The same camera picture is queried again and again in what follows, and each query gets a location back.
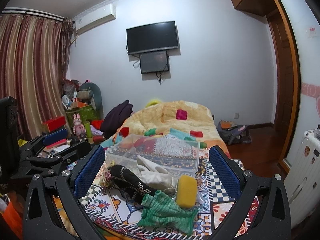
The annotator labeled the cream white cloth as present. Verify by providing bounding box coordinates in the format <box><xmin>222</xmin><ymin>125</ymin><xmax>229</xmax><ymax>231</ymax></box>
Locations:
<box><xmin>137</xmin><ymin>155</ymin><xmax>178</xmax><ymax>194</ymax></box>

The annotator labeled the large black wall television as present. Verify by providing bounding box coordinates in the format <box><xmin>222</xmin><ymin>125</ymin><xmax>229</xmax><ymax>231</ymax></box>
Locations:
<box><xmin>126</xmin><ymin>21</ymin><xmax>179</xmax><ymax>55</ymax></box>

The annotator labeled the green cylindrical bottle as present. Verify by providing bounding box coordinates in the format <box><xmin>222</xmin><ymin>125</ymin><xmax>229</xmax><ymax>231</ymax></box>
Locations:
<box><xmin>83</xmin><ymin>120</ymin><xmax>93</xmax><ymax>138</ymax></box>

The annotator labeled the red striped curtain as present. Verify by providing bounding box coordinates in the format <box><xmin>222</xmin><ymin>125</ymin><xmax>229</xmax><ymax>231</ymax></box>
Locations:
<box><xmin>1</xmin><ymin>14</ymin><xmax>73</xmax><ymax>140</ymax></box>

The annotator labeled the clear plastic storage box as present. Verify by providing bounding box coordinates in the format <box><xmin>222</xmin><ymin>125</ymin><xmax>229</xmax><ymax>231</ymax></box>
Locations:
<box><xmin>105</xmin><ymin>134</ymin><xmax>200</xmax><ymax>178</ymax></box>

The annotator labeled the bag on floor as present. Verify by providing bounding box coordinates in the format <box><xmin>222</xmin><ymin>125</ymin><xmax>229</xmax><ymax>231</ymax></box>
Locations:
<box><xmin>217</xmin><ymin>120</ymin><xmax>252</xmax><ymax>146</ymax></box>

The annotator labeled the white sliding wardrobe door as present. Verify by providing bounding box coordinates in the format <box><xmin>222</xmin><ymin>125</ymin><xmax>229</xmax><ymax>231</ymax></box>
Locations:
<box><xmin>281</xmin><ymin>0</ymin><xmax>319</xmax><ymax>166</ymax></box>

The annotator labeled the black hat with chain trim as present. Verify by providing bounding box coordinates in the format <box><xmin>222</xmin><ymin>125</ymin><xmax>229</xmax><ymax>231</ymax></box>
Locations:
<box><xmin>109</xmin><ymin>165</ymin><xmax>157</xmax><ymax>204</ymax></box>

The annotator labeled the floral fabric piece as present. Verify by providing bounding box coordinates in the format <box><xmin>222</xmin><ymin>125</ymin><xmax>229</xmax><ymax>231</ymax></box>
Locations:
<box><xmin>99</xmin><ymin>160</ymin><xmax>116</xmax><ymax>189</ymax></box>

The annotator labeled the green cardboard box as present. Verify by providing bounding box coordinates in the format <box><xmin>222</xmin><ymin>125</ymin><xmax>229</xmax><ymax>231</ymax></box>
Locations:
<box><xmin>66</xmin><ymin>105</ymin><xmax>98</xmax><ymax>128</ymax></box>

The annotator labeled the white suitcase with stickers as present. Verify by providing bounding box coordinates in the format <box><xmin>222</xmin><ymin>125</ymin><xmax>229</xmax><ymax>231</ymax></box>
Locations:
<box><xmin>284</xmin><ymin>128</ymin><xmax>319</xmax><ymax>228</ymax></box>

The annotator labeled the pink rabbit plush toy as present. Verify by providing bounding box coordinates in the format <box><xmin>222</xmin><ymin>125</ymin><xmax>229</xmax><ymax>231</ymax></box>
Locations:
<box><xmin>73</xmin><ymin>113</ymin><xmax>86</xmax><ymax>139</ymax></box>

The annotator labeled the red cushion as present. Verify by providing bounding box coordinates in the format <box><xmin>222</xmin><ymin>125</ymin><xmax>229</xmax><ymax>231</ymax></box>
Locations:
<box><xmin>91</xmin><ymin>120</ymin><xmax>103</xmax><ymax>130</ymax></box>

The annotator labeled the green knitted cloth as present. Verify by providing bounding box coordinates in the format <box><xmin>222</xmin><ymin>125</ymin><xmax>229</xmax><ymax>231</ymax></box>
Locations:
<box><xmin>137</xmin><ymin>191</ymin><xmax>199</xmax><ymax>235</ymax></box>

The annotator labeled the red thermos flask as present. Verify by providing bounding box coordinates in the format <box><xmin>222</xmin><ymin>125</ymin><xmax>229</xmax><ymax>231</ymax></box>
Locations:
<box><xmin>92</xmin><ymin>135</ymin><xmax>106</xmax><ymax>144</ymax></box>

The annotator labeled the red box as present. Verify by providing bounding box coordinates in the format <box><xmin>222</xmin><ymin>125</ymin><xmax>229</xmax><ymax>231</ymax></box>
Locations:
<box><xmin>42</xmin><ymin>116</ymin><xmax>66</xmax><ymax>133</ymax></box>

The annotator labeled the white wall air conditioner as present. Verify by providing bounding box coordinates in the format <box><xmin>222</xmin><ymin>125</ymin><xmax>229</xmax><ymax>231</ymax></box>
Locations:
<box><xmin>75</xmin><ymin>4</ymin><xmax>116</xmax><ymax>35</ymax></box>

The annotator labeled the grey plush toy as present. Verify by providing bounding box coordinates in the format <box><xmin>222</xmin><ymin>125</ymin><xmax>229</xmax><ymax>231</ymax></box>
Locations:
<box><xmin>77</xmin><ymin>82</ymin><xmax>103</xmax><ymax>119</ymax></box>

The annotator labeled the small black wall monitor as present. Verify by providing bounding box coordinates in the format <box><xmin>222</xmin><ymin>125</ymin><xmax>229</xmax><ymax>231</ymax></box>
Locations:
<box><xmin>139</xmin><ymin>51</ymin><xmax>169</xmax><ymax>74</ymax></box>

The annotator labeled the yellow plush item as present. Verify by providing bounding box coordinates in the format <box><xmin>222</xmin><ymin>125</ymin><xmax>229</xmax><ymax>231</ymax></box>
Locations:
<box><xmin>145</xmin><ymin>99</ymin><xmax>163</xmax><ymax>108</ymax></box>

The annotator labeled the colourful patchwork quilt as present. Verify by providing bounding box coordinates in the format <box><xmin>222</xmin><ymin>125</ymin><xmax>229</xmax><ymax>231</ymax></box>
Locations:
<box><xmin>101</xmin><ymin>100</ymin><xmax>230</xmax><ymax>157</ymax></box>

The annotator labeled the dark purple clothing pile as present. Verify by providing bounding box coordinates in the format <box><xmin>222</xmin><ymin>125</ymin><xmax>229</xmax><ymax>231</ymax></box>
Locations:
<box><xmin>100</xmin><ymin>100</ymin><xmax>133</xmax><ymax>139</ymax></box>

